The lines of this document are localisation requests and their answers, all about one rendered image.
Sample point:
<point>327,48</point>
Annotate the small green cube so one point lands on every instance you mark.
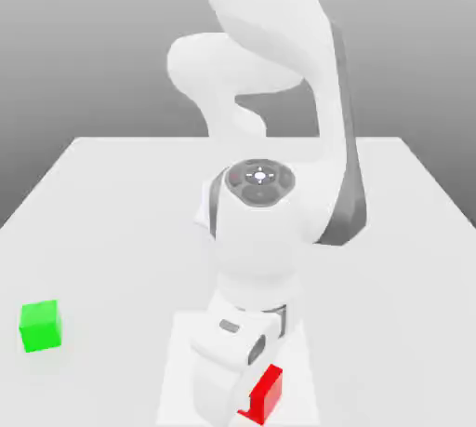
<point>40,327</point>

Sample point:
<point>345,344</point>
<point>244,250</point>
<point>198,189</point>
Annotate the small red cube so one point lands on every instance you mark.
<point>268,393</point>

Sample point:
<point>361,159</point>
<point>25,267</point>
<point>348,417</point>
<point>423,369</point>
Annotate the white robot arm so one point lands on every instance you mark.
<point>260,241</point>

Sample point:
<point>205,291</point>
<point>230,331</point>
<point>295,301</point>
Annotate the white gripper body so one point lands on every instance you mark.
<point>217,393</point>

